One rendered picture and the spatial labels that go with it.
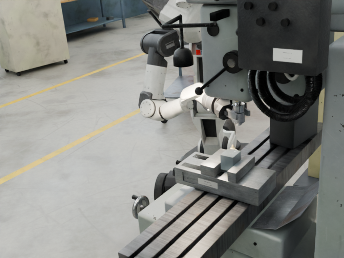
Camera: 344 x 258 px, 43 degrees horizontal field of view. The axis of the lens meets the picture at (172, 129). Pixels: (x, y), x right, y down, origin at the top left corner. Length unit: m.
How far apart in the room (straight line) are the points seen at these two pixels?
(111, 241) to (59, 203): 0.71
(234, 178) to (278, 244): 0.26
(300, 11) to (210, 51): 0.52
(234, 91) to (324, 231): 0.51
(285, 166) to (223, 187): 0.33
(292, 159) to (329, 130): 0.67
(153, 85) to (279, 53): 0.94
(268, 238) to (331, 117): 0.54
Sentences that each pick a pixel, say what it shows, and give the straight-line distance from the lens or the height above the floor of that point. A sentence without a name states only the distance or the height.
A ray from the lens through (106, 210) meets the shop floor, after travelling 3.41.
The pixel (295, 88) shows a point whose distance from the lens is 1.35.
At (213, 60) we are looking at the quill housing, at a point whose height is 1.45.
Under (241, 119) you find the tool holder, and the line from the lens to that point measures 1.60.
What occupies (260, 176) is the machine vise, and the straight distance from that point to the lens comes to 1.61.
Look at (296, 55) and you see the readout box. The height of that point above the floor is 1.56.
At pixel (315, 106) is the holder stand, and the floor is 1.10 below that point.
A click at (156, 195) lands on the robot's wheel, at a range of 2.50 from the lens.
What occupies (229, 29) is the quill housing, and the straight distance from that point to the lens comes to 1.42.
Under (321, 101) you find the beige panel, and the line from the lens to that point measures 3.39.
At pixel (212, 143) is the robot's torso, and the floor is 0.75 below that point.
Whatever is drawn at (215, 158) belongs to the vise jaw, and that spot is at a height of 1.07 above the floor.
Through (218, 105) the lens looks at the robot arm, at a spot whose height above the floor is 1.26.
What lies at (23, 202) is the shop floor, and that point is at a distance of 3.75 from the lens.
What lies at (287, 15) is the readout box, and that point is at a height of 1.65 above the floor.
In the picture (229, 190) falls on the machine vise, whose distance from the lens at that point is 1.60.
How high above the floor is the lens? 1.82
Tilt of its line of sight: 23 degrees down
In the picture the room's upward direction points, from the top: 5 degrees counter-clockwise
